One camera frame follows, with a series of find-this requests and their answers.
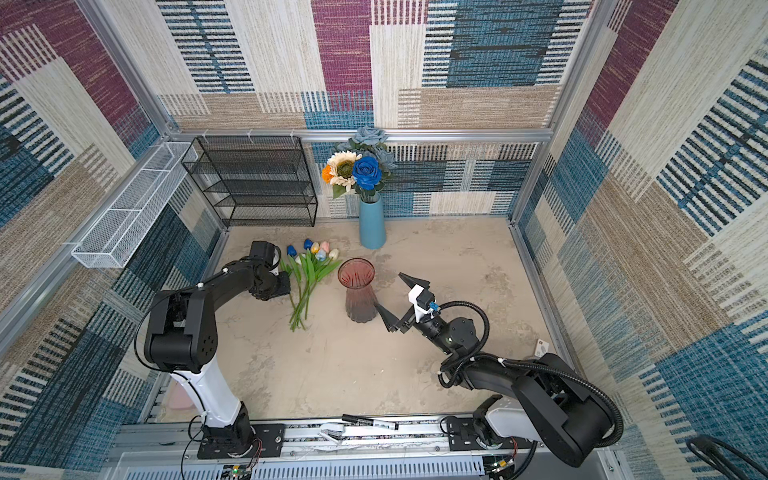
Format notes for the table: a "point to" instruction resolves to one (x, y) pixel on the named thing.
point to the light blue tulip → (320, 257)
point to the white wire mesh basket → (112, 239)
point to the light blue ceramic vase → (372, 225)
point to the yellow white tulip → (315, 248)
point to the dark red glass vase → (358, 275)
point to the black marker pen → (369, 421)
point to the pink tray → (178, 397)
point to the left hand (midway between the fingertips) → (285, 284)
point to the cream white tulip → (330, 266)
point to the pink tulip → (326, 246)
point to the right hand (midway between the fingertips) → (388, 290)
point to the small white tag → (541, 348)
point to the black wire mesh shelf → (254, 180)
